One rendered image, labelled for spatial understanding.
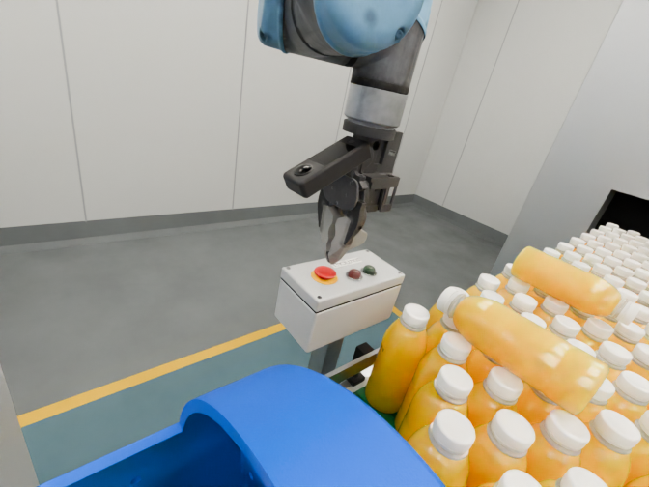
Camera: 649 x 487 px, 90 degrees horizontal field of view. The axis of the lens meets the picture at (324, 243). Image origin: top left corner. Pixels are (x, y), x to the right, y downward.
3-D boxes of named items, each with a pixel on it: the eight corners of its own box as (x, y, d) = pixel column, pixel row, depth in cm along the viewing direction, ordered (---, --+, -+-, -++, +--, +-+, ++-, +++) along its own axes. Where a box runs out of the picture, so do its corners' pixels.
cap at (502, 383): (481, 371, 43) (487, 361, 42) (509, 376, 43) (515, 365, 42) (494, 397, 39) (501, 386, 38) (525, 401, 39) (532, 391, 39)
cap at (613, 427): (622, 423, 39) (631, 414, 39) (642, 454, 36) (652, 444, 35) (587, 412, 40) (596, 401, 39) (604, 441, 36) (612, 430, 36)
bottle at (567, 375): (620, 366, 33) (459, 275, 45) (580, 423, 34) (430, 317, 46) (612, 370, 39) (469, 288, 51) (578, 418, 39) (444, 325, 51)
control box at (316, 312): (273, 315, 57) (281, 265, 52) (355, 290, 69) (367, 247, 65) (306, 354, 50) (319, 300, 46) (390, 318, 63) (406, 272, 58)
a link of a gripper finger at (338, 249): (364, 267, 53) (380, 214, 49) (337, 274, 49) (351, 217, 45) (352, 258, 55) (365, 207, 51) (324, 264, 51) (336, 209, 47)
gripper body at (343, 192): (390, 215, 49) (415, 133, 44) (349, 221, 44) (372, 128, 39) (356, 197, 54) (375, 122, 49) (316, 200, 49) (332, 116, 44)
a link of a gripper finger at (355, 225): (358, 248, 47) (374, 190, 43) (351, 250, 46) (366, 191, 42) (337, 235, 50) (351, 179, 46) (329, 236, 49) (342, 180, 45)
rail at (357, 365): (300, 398, 49) (303, 384, 48) (588, 247, 148) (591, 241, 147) (303, 402, 48) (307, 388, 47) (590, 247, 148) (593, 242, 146)
